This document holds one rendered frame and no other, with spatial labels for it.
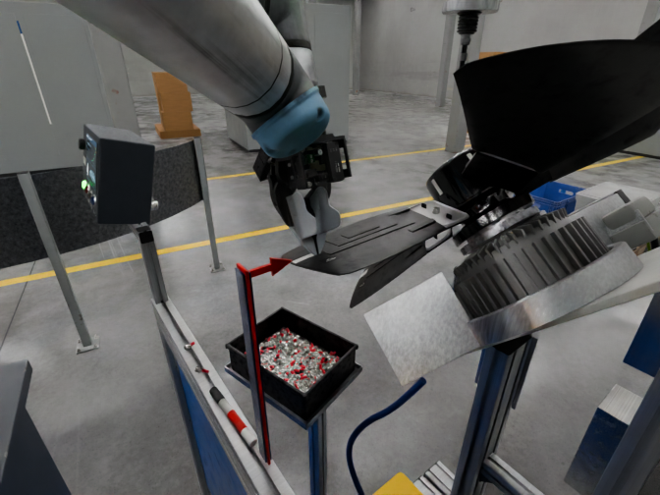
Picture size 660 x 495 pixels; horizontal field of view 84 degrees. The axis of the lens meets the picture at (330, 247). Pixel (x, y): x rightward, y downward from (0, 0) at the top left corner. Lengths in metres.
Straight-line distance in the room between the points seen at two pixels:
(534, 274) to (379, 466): 1.22
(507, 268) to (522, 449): 1.35
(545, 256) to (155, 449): 1.61
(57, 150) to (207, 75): 6.30
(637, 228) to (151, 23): 0.79
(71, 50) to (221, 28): 6.17
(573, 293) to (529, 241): 0.09
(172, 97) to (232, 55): 8.26
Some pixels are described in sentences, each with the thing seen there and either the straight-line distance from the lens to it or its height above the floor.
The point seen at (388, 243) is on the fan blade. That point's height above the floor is 1.17.
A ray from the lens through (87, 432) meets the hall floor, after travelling 2.01.
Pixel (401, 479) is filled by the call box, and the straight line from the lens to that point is 0.38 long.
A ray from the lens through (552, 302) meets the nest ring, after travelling 0.56.
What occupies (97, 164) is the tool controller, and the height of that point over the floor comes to 1.20.
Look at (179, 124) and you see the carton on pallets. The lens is 8.58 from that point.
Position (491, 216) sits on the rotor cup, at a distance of 0.63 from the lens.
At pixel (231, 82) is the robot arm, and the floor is 1.38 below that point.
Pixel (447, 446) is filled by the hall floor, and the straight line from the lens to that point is 1.77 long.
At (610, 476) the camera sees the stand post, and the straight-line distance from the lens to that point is 0.82.
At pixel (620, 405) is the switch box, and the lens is 0.89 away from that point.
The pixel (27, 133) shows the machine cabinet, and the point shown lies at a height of 0.56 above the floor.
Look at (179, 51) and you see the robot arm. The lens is 0.24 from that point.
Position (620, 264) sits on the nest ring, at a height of 1.16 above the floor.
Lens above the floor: 1.39
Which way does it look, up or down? 27 degrees down
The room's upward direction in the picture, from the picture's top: straight up
